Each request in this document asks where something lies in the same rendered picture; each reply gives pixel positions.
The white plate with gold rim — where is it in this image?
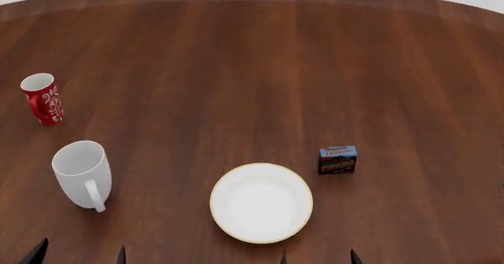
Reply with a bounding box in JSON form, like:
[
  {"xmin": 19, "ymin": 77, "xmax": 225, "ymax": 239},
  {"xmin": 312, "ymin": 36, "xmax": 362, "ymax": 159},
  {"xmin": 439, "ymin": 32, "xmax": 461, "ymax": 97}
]
[{"xmin": 209, "ymin": 162, "xmax": 315, "ymax": 245}]

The red patterned mug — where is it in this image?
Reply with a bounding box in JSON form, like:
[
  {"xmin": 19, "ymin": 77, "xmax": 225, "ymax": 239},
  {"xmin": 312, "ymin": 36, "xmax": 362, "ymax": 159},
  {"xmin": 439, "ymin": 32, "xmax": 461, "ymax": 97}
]
[{"xmin": 20, "ymin": 73, "xmax": 65, "ymax": 127}]

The chocolate pudding box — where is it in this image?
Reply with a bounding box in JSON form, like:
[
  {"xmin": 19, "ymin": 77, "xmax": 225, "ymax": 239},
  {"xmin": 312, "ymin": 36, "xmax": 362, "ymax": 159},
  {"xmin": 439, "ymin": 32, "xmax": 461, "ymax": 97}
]
[{"xmin": 317, "ymin": 145, "xmax": 359, "ymax": 176}]

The white ceramic mug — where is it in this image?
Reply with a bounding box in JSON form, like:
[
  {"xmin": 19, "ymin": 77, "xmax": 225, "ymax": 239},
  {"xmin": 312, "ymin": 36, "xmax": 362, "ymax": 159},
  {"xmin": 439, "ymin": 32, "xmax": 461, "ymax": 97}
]
[{"xmin": 50, "ymin": 139, "xmax": 113, "ymax": 214}]

